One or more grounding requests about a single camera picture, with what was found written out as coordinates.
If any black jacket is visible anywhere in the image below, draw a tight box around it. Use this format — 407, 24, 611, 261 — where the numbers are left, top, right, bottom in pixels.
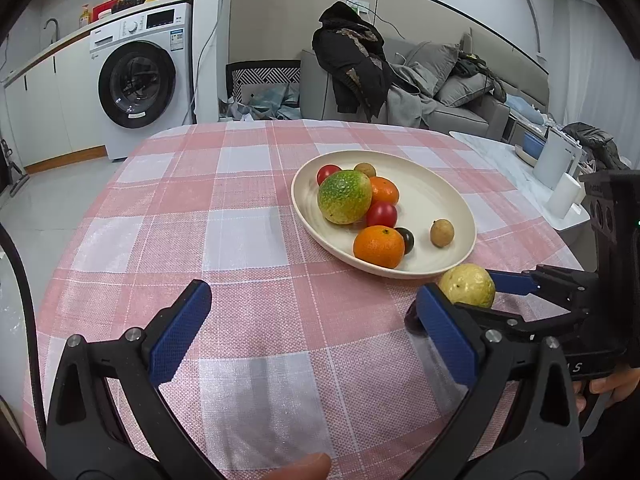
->
312, 1, 396, 123

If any pale yellow guava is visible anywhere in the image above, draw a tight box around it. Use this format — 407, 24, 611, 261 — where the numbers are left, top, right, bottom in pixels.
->
438, 263, 497, 309

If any white electric kettle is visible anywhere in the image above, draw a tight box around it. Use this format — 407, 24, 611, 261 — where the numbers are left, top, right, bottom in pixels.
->
532, 127, 583, 192

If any small red cherry tomato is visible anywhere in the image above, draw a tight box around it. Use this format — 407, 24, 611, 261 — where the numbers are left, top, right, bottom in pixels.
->
316, 164, 343, 187

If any pink checkered tablecloth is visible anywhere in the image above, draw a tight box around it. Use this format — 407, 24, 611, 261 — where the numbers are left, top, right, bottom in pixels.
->
22, 120, 586, 480

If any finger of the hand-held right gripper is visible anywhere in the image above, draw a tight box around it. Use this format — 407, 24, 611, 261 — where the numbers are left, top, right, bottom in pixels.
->
487, 263, 599, 312
452, 302, 592, 347

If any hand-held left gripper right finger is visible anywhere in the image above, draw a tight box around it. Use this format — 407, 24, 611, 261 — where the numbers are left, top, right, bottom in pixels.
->
400, 283, 583, 480

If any person's right hand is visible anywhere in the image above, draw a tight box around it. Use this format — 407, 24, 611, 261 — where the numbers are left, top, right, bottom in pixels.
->
572, 367, 640, 416

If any person's right forearm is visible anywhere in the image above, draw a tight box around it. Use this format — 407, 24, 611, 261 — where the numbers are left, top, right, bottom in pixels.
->
582, 400, 640, 480

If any light blue cloth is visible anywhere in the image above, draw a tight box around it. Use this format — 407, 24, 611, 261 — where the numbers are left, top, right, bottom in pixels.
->
507, 96, 546, 126

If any white kitchen cabinet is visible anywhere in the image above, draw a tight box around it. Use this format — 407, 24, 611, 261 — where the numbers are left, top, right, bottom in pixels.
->
2, 25, 108, 168

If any orange tangerine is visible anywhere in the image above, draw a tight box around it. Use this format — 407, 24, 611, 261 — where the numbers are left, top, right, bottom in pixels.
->
369, 176, 400, 206
353, 225, 406, 270

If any black cable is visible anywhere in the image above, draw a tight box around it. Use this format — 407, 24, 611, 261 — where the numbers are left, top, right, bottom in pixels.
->
0, 222, 48, 441

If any person's left hand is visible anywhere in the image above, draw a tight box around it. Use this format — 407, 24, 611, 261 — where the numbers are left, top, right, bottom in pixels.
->
260, 452, 332, 480

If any grey blanket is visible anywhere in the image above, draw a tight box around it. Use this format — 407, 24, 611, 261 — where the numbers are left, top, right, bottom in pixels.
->
385, 82, 438, 128

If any white cup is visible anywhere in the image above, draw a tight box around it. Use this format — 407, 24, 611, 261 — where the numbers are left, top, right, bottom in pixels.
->
546, 172, 583, 219

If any dark padded jacket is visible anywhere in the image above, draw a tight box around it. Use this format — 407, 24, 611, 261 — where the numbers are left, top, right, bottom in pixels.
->
562, 122, 631, 171

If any large yellow-green guava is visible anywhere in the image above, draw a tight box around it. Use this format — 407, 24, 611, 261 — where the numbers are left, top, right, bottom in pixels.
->
317, 170, 373, 225

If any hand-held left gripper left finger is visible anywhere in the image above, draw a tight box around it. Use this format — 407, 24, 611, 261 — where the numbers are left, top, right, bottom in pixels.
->
44, 279, 226, 480

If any grey pillow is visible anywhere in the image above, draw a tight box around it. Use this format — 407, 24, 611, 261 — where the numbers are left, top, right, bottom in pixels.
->
404, 41, 461, 98
434, 72, 496, 108

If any white washing machine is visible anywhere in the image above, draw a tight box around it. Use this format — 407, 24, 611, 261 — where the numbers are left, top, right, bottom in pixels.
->
89, 2, 195, 162

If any large red tomato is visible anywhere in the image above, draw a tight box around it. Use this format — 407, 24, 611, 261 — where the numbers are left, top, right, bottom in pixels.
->
365, 201, 399, 229

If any dark clothes pile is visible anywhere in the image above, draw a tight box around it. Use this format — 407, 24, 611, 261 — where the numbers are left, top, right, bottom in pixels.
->
452, 52, 508, 101

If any blue container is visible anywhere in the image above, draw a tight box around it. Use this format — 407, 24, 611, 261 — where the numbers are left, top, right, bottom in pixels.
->
521, 132, 547, 161

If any grey sofa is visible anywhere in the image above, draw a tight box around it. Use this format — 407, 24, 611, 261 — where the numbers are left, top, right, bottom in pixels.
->
299, 27, 551, 143

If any cream round plate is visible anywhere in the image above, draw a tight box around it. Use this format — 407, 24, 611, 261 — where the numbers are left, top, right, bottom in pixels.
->
291, 150, 477, 280

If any black white patterned bag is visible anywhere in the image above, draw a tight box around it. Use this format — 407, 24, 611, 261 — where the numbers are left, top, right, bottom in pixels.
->
226, 60, 302, 121

